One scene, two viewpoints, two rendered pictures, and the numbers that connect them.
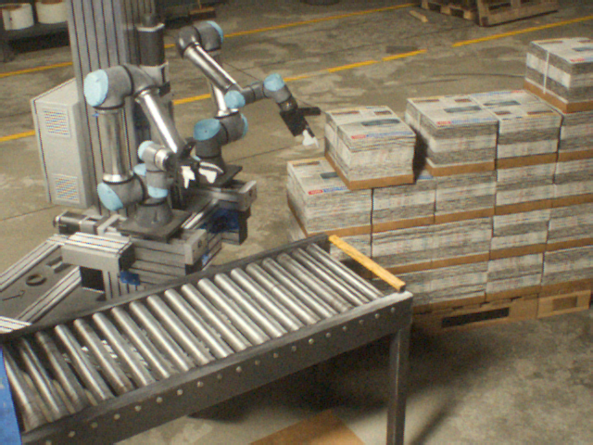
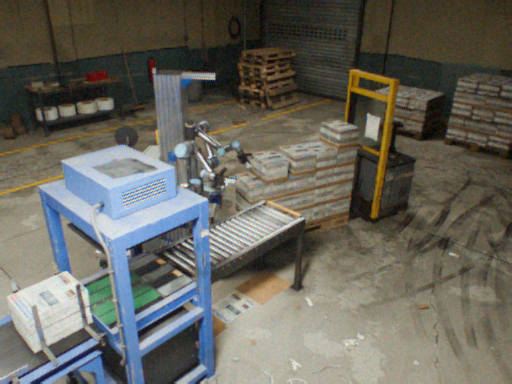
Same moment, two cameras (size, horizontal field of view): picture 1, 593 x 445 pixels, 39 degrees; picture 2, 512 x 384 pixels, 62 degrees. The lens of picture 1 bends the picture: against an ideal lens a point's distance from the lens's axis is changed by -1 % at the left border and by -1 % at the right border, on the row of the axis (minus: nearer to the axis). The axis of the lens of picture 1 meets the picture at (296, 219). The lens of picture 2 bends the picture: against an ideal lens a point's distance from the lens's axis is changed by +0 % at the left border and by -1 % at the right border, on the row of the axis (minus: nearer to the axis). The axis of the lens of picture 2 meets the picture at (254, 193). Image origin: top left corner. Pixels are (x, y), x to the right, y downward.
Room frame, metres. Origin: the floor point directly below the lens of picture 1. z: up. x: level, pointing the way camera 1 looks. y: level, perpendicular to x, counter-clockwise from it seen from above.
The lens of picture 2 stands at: (-0.92, 1.02, 2.77)
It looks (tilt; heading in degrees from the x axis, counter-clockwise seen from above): 26 degrees down; 345
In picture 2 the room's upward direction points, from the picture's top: 1 degrees clockwise
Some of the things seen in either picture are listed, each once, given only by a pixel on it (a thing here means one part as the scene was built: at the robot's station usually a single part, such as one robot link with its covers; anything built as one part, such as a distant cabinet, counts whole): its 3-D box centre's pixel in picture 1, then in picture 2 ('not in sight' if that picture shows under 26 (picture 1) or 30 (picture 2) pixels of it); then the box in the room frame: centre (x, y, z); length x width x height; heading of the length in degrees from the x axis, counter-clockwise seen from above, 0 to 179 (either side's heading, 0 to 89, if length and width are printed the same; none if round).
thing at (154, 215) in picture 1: (153, 208); not in sight; (2.94, 0.56, 0.87); 0.15 x 0.15 x 0.10
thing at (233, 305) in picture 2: not in sight; (231, 306); (2.25, 0.36, 0.00); 0.37 x 0.28 x 0.01; 122
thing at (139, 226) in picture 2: not in sight; (121, 199); (1.73, 1.19, 1.50); 0.94 x 0.68 x 0.10; 32
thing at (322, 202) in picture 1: (416, 242); (285, 202); (3.44, -0.57, 0.42); 1.17 x 0.39 x 0.83; 104
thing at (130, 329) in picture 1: (143, 345); (217, 245); (2.16, 0.49, 0.77); 0.47 x 0.05 x 0.05; 32
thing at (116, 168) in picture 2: not in sight; (124, 164); (1.64, 1.14, 1.78); 0.32 x 0.28 x 0.05; 32
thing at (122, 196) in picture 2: not in sight; (119, 178); (1.73, 1.19, 1.65); 0.60 x 0.45 x 0.20; 32
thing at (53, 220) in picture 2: not in sight; (66, 280); (1.94, 1.67, 0.77); 0.09 x 0.09 x 1.55; 32
